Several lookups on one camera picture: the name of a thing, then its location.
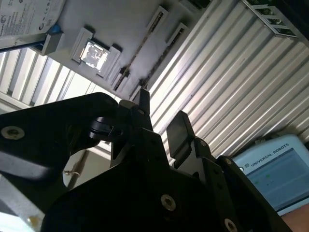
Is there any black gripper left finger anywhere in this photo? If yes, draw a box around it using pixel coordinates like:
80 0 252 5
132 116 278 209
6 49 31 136
0 88 171 181

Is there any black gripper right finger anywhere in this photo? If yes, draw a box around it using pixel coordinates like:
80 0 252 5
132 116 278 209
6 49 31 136
166 110 290 232

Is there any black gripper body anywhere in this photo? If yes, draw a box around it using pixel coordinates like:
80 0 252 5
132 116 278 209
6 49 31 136
43 166 218 232

